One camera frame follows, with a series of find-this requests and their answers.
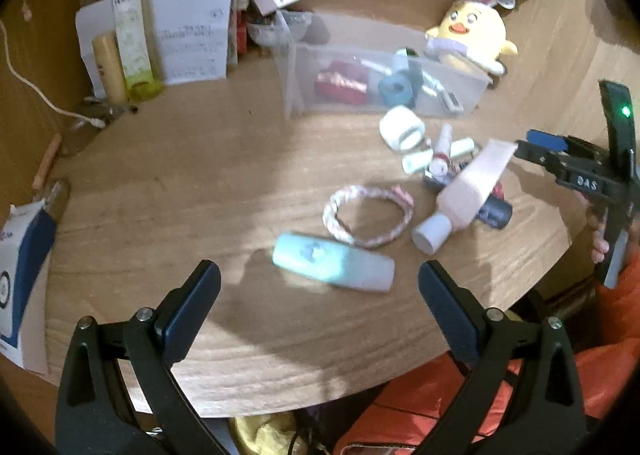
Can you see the mint green tube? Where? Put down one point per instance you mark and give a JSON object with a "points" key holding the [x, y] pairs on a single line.
{"points": [[332, 262]]}

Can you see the yellow chick plush toy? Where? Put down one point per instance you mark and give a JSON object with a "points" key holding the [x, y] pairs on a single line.
{"points": [[475, 30]]}

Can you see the white tape roll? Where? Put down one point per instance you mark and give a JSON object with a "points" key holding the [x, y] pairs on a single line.
{"points": [[397, 127]]}

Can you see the white printed paper sheet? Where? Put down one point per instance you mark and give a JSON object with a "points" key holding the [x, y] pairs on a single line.
{"points": [[192, 30]]}

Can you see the green spray bottle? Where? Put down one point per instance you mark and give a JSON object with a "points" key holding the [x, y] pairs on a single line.
{"points": [[131, 35]]}

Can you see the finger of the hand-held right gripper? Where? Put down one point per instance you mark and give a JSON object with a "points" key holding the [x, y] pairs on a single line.
{"points": [[545, 139], [532, 152]]}

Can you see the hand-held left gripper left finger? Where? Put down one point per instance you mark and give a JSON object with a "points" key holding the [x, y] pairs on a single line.
{"points": [[187, 305]]}

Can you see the red packet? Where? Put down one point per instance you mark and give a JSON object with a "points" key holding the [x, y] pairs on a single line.
{"points": [[340, 82]]}

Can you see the small white gadget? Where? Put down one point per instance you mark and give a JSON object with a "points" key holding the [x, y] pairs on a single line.
{"points": [[450, 102]]}

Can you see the person's orange clothing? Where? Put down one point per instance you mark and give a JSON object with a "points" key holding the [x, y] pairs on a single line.
{"points": [[400, 405]]}

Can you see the blue white carton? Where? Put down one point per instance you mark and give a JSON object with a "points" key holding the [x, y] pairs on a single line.
{"points": [[22, 280]]}

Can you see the white envelope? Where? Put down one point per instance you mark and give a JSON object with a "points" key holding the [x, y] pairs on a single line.
{"points": [[90, 30]]}

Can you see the small white green tube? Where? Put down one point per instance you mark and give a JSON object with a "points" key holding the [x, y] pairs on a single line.
{"points": [[462, 146], [417, 161]]}

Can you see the dark blue small bottle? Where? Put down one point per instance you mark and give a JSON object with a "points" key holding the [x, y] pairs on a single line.
{"points": [[497, 212]]}

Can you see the beige bottle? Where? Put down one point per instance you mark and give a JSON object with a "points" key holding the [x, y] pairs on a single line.
{"points": [[109, 67]]}

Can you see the pink tube with white cap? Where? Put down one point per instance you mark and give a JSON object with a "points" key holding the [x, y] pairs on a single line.
{"points": [[470, 185]]}

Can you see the blue tape roll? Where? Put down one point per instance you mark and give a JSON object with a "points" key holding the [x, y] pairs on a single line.
{"points": [[397, 87]]}

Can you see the yellow cloth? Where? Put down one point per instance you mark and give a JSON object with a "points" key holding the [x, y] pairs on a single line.
{"points": [[265, 435]]}

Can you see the white teal small bottle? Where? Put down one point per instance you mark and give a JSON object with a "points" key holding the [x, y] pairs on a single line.
{"points": [[404, 60]]}

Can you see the white red lip balm stick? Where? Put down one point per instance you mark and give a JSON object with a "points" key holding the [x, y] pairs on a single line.
{"points": [[442, 147]]}

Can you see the person's right hand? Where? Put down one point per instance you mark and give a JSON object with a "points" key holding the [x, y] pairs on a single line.
{"points": [[600, 247]]}

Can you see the pink white braided hair band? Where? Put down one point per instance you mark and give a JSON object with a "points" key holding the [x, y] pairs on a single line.
{"points": [[345, 230]]}

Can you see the clear plastic storage box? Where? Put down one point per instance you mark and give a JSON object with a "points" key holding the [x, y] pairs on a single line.
{"points": [[300, 80]]}

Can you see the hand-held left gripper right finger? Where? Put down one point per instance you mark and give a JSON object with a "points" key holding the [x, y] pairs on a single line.
{"points": [[450, 305]]}

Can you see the clear plastic bowl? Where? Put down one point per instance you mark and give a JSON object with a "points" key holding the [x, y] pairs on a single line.
{"points": [[272, 30]]}

